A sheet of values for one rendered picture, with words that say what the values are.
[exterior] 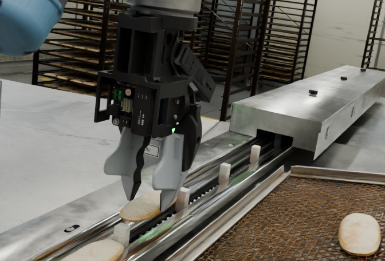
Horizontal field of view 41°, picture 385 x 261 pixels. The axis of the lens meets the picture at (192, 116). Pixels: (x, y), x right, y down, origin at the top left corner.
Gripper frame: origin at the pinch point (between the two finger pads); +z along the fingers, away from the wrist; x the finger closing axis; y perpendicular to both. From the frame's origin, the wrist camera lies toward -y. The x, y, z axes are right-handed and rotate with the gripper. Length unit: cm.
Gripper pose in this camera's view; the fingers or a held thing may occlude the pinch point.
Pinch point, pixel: (150, 192)
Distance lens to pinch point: 58.9
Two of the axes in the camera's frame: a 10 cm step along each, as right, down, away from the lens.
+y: -4.4, 1.5, -8.8
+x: 8.9, 2.2, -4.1
